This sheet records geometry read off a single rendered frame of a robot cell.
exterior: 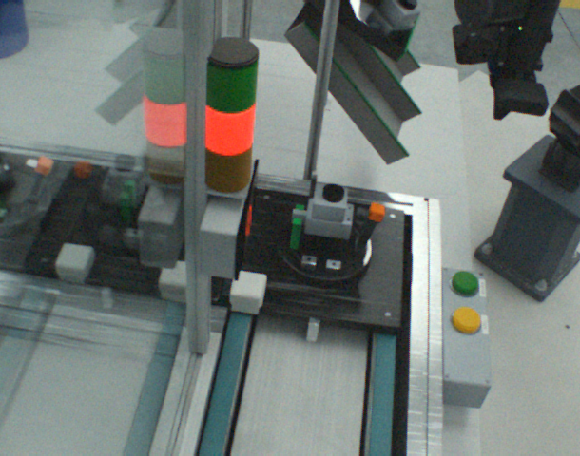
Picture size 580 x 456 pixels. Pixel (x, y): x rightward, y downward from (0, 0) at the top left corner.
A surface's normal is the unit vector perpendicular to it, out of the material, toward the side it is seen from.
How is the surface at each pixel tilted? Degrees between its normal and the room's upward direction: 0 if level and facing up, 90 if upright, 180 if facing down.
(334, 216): 90
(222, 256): 90
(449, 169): 0
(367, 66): 90
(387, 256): 0
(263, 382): 0
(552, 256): 90
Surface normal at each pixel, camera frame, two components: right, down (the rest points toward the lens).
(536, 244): -0.69, 0.47
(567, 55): 0.08, -0.70
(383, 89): -0.29, 0.66
